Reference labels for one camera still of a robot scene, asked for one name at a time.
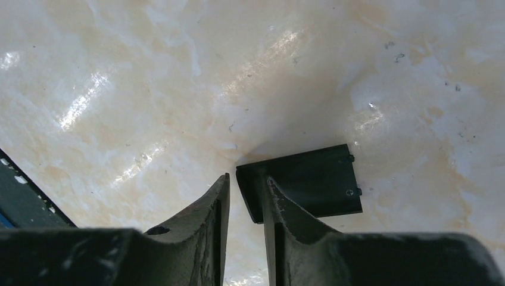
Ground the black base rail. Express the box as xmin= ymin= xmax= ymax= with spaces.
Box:
xmin=1 ymin=151 xmax=76 ymax=229

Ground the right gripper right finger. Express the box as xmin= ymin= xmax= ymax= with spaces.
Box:
xmin=263 ymin=177 xmax=504 ymax=285

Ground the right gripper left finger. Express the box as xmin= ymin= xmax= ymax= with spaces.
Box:
xmin=1 ymin=174 xmax=230 ymax=285

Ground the black battery cover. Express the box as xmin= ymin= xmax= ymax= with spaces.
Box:
xmin=236 ymin=144 xmax=363 ymax=224

